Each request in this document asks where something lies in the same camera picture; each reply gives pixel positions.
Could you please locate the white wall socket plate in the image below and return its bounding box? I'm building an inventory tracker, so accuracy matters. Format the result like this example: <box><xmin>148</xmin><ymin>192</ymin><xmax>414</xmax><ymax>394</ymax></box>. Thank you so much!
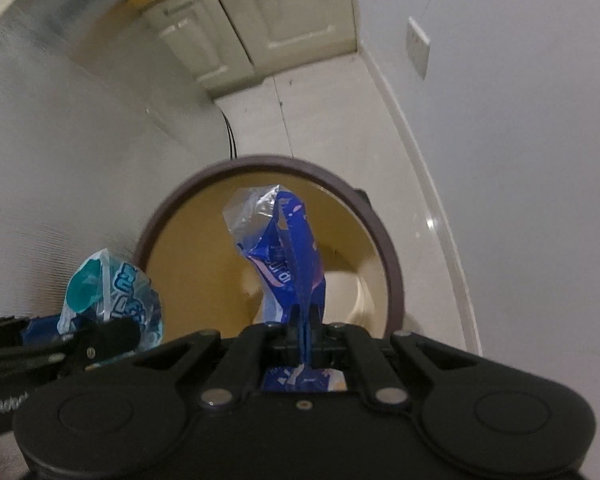
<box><xmin>405</xmin><ymin>16</ymin><xmax>431</xmax><ymax>80</ymax></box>

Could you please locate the blue snack wrapper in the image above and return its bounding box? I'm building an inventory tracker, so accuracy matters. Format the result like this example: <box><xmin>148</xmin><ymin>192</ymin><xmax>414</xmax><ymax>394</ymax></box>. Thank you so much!
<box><xmin>222</xmin><ymin>185</ymin><xmax>348</xmax><ymax>393</ymax></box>

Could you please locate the wide cream cabinet door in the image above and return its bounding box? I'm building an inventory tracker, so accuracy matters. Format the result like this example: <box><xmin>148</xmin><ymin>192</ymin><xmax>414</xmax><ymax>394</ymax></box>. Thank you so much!
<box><xmin>210</xmin><ymin>0</ymin><xmax>359</xmax><ymax>68</ymax></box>

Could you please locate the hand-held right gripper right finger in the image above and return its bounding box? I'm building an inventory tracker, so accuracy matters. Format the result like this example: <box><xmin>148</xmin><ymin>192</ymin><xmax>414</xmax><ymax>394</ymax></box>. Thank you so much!
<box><xmin>310</xmin><ymin>324</ymin><xmax>482</xmax><ymax>409</ymax></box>

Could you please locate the teal snack wrapper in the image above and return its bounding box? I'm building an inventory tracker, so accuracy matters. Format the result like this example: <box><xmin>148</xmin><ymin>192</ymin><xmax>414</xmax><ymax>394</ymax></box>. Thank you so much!
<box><xmin>57</xmin><ymin>247</ymin><xmax>166</xmax><ymax>357</ymax></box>

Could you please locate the black floor cable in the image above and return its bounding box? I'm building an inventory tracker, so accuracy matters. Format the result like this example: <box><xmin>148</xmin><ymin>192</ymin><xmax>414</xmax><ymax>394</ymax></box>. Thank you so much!
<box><xmin>222</xmin><ymin>111</ymin><xmax>239</xmax><ymax>159</ymax></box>

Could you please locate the brown rimmed trash bin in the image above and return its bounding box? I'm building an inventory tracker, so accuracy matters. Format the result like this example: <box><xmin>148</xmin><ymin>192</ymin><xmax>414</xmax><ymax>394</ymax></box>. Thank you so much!
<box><xmin>132</xmin><ymin>155</ymin><xmax>407</xmax><ymax>347</ymax></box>

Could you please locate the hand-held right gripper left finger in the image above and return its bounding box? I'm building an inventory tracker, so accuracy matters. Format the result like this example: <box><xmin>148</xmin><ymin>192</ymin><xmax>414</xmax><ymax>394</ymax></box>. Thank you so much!
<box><xmin>130</xmin><ymin>324</ymin><xmax>301</xmax><ymax>408</ymax></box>

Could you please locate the narrow cream cabinet door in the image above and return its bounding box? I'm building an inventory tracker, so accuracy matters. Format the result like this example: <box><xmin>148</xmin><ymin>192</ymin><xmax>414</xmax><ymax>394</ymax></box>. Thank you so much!
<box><xmin>147</xmin><ymin>0</ymin><xmax>256</xmax><ymax>86</ymax></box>

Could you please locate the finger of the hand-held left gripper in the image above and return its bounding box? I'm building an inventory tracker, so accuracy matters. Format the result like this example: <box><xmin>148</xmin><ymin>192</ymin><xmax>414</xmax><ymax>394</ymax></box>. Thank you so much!
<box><xmin>10</xmin><ymin>314</ymin><xmax>65</xmax><ymax>347</ymax></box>
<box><xmin>55</xmin><ymin>317</ymin><xmax>139</xmax><ymax>378</ymax></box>

